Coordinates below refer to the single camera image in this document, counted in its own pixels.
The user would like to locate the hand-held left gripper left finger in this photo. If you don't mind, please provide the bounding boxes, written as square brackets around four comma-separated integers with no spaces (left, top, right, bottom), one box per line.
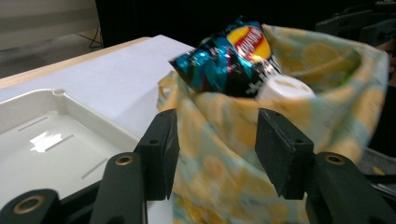
[88,108,181,224]

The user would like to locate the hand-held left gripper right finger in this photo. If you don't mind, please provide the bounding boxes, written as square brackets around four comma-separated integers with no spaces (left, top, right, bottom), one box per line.
[255,107,396,224]

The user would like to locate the orange print cloth bag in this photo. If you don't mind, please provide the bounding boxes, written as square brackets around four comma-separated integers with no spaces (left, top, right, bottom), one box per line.
[156,23,390,224]

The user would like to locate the orange drink bottle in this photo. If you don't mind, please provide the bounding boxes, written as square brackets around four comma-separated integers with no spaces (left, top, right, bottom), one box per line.
[256,76,317,102]

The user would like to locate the white plastic tray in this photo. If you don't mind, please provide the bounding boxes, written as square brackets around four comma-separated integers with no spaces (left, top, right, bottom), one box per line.
[0,88,139,209]

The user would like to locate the blue chip bag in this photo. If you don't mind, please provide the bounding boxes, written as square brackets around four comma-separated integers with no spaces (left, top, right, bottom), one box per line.
[169,17,283,98]

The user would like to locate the black curtain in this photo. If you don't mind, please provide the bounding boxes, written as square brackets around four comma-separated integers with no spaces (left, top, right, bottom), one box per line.
[94,0,396,50]

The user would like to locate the black wall cable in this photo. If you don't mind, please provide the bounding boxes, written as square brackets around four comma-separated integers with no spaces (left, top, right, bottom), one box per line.
[76,27,105,50]

